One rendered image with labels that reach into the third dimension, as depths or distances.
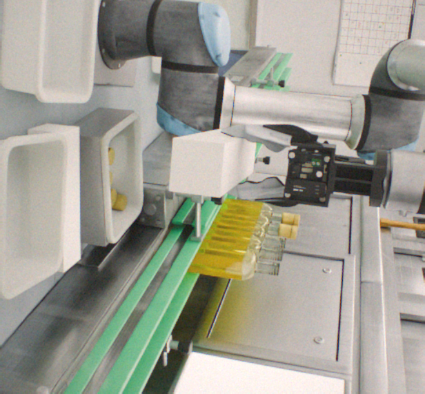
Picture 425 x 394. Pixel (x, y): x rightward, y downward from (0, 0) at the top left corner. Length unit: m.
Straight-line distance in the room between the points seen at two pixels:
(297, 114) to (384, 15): 5.98
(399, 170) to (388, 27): 6.41
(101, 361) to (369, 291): 0.74
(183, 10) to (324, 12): 6.01
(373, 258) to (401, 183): 0.91
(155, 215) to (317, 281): 0.46
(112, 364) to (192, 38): 0.59
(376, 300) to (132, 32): 0.84
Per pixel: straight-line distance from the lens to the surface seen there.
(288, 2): 7.07
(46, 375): 0.88
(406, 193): 0.66
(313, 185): 0.65
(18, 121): 0.89
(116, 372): 0.89
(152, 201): 1.20
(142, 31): 1.08
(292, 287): 1.38
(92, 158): 0.99
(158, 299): 1.03
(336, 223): 1.77
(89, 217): 1.04
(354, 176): 0.67
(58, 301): 1.02
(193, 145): 0.61
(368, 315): 1.34
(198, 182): 0.62
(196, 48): 1.05
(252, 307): 1.30
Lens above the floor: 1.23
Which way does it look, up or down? 12 degrees down
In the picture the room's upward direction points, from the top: 97 degrees clockwise
